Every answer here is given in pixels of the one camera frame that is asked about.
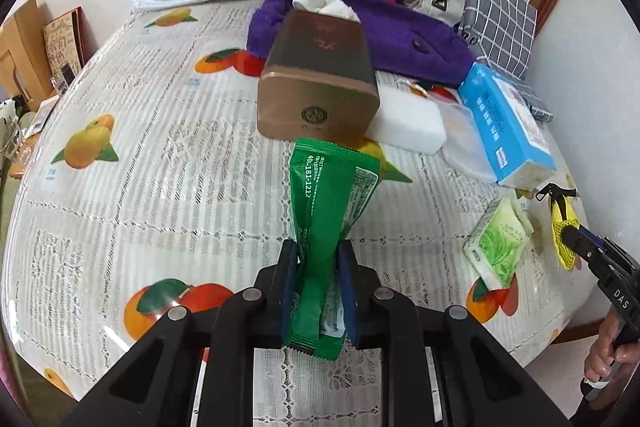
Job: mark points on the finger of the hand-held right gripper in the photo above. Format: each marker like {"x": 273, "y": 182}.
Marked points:
{"x": 595, "y": 267}
{"x": 587, "y": 239}

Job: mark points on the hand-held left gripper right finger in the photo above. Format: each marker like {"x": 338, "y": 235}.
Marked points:
{"x": 350, "y": 297}

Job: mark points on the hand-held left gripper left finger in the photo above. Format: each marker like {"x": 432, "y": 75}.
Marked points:
{"x": 289, "y": 287}

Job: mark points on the yellow mesh pouch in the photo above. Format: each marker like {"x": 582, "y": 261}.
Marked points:
{"x": 562, "y": 227}

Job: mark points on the green sachet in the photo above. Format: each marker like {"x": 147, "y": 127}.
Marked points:
{"x": 315, "y": 217}

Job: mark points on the green wet wipes pack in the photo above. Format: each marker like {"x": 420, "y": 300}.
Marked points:
{"x": 495, "y": 242}

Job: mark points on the clear plastic bag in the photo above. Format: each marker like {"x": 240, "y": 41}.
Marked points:
{"x": 465, "y": 142}

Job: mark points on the white sponge block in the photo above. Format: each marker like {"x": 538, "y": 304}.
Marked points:
{"x": 410, "y": 122}

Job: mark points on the purple cloth tray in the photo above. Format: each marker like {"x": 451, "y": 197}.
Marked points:
{"x": 400, "y": 32}

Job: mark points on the person's right hand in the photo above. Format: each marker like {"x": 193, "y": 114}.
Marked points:
{"x": 600, "y": 352}

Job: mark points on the blue tissue pack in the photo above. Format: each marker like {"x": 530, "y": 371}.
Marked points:
{"x": 500, "y": 122}

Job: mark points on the fruit print tablecloth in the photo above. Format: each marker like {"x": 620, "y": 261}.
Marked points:
{"x": 150, "y": 207}

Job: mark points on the dark box with bronze end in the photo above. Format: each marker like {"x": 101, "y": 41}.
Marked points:
{"x": 315, "y": 102}

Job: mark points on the grey checked seat cushion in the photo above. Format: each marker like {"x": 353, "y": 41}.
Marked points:
{"x": 495, "y": 22}

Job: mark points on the wooden headboard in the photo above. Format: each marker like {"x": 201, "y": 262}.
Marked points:
{"x": 20, "y": 57}

